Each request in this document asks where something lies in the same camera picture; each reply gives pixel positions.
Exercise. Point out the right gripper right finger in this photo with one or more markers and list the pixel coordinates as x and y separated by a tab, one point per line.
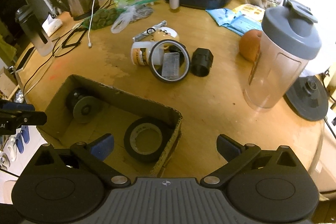
238	157

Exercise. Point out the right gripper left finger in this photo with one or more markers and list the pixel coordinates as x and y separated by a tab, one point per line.
92	156

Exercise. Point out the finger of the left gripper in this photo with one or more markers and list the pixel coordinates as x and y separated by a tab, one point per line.
14	106
11	118

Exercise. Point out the black cylindrical lens part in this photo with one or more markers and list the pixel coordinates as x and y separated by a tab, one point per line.
83	104

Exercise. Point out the black tape roll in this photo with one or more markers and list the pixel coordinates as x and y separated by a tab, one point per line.
146	138

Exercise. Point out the black plastic adapter block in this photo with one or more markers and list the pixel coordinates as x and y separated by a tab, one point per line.
201	62

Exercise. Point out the smartphone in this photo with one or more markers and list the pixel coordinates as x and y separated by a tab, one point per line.
25	59

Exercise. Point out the brown cardboard box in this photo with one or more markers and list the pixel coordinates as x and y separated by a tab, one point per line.
119	110

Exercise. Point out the black tumbler bottle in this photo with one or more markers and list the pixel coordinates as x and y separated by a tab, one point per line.
34	30

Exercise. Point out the black eyeglasses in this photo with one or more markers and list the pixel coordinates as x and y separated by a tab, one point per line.
74	38

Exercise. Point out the black round base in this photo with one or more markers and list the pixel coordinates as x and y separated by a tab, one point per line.
308	98

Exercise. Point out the white tissue box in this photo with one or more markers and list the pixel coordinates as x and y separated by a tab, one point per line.
51	25

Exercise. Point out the clear small plastic case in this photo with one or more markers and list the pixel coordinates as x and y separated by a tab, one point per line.
170	66

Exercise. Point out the red apple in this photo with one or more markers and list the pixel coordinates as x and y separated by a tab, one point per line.
249	45

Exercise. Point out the white pill bottle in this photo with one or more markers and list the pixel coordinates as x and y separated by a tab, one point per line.
140	52

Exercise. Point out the clear shaker bottle grey lid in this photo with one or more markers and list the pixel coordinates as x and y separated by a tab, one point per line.
289	40

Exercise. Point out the light blue wipes pack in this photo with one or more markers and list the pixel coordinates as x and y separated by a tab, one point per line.
241	25

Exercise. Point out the silver foil stick packet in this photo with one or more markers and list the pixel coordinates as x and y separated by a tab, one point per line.
149	31

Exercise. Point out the blue wet wipes pack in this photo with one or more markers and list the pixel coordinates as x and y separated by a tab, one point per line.
222	16

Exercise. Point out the tan cartoon earbud case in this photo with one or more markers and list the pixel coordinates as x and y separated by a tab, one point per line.
164	33

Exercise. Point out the yellow wet wipes pack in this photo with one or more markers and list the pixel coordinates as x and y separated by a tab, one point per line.
250	12

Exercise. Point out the clear plastic bag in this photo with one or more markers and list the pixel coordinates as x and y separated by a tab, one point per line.
131	14

